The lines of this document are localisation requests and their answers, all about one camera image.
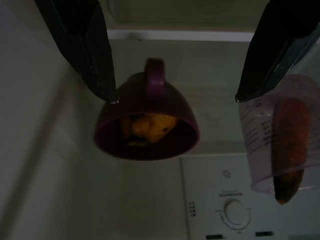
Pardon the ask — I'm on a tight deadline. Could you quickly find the maroon mug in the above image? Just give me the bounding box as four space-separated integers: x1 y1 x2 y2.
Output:
94 57 201 161

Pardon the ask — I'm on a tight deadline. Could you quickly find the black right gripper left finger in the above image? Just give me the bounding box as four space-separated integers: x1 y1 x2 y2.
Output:
33 0 119 104

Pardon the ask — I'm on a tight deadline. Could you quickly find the clear plastic measuring cup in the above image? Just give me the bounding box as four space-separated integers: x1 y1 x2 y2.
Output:
237 73 320 195

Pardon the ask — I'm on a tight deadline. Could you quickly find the silver fridge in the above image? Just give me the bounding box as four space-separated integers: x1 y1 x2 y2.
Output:
0 0 320 240

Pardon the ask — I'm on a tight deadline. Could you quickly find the white fridge control panel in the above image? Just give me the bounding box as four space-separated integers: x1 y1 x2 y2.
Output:
180 154 320 240

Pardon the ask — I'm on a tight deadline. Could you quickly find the white temperature control knob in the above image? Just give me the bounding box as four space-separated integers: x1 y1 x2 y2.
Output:
223 199 249 226

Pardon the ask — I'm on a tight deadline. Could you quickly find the yellow brown potato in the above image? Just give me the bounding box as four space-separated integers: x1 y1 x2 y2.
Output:
119 113 179 147

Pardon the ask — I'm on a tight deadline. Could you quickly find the white-trimmed glass fridge shelf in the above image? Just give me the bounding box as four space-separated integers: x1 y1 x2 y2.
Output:
106 28 256 43

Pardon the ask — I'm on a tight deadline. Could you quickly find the orange carrot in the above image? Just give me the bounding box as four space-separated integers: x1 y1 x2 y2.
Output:
271 97 311 206

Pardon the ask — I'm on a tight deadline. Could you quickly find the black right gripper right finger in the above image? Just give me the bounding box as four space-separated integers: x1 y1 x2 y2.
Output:
235 0 320 103

